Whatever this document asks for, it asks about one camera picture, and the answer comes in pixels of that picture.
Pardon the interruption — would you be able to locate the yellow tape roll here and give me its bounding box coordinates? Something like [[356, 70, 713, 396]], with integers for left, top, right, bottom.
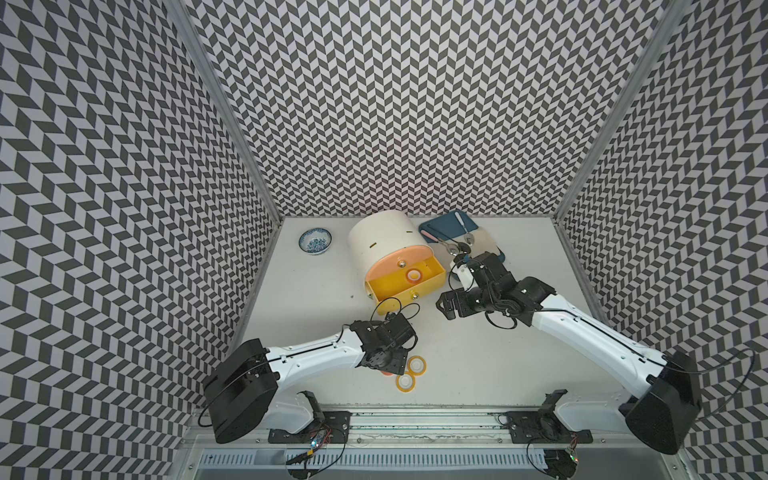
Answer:
[[407, 355, 427, 377], [395, 372, 416, 393]]

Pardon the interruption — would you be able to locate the yellow drawer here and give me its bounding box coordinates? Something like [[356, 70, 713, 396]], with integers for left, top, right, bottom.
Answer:
[[365, 257, 447, 315]]

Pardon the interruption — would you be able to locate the pink top drawer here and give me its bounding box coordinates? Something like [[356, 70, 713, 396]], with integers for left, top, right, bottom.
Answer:
[[365, 245, 433, 282]]

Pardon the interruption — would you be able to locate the white drawer cabinet shell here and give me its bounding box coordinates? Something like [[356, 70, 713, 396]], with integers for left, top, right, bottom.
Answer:
[[348, 210, 428, 282]]

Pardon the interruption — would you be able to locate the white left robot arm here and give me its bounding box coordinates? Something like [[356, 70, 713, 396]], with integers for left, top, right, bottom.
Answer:
[[202, 312, 418, 444]]

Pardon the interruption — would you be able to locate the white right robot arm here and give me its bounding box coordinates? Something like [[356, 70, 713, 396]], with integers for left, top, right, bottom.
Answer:
[[436, 252, 702, 455]]

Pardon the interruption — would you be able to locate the beige cloth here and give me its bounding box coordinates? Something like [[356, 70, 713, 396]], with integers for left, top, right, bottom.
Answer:
[[435, 229, 505, 266]]

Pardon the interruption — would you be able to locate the teal tray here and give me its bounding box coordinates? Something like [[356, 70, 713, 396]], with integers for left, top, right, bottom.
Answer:
[[418, 210, 486, 270]]

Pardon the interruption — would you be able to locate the blue floral ceramic bowl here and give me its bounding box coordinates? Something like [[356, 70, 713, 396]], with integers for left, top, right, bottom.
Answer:
[[298, 227, 333, 255]]

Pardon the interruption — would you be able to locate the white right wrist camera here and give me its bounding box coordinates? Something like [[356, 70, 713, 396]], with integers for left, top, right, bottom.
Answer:
[[447, 254, 476, 291]]

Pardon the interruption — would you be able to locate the pink handled spoon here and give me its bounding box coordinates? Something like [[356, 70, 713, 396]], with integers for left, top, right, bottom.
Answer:
[[420, 229, 453, 250]]

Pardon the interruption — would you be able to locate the dark handled spoon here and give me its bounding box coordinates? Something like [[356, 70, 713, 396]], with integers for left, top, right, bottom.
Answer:
[[430, 225, 471, 254]]

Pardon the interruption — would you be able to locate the white handled spoon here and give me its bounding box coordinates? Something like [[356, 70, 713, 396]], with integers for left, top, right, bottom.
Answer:
[[454, 211, 475, 246]]

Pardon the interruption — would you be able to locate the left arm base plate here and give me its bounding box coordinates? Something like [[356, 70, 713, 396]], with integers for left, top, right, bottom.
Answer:
[[268, 410, 352, 445]]

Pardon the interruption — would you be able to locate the aluminium front rail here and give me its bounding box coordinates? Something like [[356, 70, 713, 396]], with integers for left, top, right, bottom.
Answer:
[[167, 407, 698, 479]]

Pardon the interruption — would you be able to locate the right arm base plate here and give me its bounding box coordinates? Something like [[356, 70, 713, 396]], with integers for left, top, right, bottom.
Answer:
[[502, 410, 594, 445]]

